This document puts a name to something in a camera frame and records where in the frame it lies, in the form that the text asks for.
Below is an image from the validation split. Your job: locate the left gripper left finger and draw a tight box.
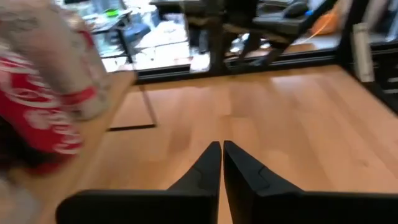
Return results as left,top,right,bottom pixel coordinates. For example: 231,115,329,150
55,141,223,224

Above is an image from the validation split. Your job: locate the tall Celsius Peach Vibe can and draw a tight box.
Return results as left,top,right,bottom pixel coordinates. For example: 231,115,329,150
0,0,111,121

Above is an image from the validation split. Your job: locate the red Coca-Cola can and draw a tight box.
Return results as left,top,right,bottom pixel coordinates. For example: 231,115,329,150
0,54,86,175

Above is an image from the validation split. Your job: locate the white cylinder post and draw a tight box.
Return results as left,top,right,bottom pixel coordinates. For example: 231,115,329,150
352,22,376,83

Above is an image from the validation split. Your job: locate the black vertical frame post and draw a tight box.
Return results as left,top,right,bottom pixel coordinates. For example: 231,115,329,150
337,0,357,68

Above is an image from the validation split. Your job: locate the small green object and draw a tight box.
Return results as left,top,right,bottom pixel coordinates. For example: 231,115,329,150
104,8,121,19

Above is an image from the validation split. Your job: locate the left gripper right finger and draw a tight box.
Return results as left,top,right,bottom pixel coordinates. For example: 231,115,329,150
223,139,398,224

